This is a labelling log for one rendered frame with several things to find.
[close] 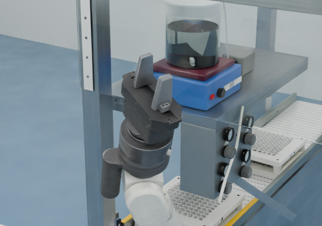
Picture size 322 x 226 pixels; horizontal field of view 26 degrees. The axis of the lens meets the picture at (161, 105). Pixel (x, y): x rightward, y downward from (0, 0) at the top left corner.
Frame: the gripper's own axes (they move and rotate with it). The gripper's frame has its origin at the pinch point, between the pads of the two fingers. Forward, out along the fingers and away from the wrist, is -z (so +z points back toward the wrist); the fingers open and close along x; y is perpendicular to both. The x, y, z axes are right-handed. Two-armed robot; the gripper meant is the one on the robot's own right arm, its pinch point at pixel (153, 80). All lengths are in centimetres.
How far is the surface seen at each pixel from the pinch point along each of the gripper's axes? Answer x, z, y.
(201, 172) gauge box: 23, 66, 37
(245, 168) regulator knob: 22, 72, 53
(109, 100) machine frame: 52, 61, 26
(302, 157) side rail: 37, 108, 100
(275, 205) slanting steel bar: 18, 92, 66
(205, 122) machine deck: 27, 53, 39
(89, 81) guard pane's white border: 55, 54, 21
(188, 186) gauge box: 24, 72, 35
